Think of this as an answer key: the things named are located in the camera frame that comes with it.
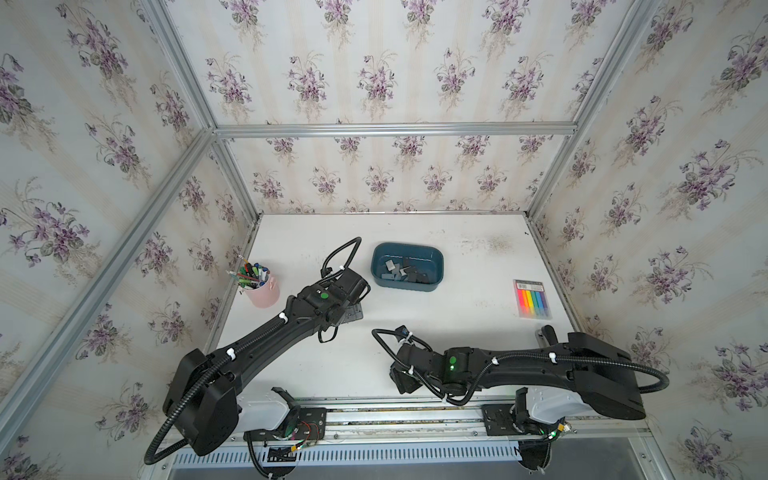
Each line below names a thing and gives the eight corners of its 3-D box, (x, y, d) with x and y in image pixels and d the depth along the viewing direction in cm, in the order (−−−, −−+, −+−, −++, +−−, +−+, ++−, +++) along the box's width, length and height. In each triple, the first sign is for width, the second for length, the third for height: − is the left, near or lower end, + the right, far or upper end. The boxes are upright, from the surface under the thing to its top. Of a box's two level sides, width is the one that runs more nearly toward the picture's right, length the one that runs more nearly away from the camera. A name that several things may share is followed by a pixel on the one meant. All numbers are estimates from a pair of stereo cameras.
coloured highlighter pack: (520, 317, 95) (523, 314, 93) (512, 282, 103) (514, 279, 101) (549, 319, 94) (552, 316, 92) (539, 284, 103) (542, 281, 101)
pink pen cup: (250, 310, 96) (233, 288, 85) (257, 286, 102) (243, 263, 91) (278, 310, 96) (265, 288, 85) (284, 286, 102) (272, 263, 91)
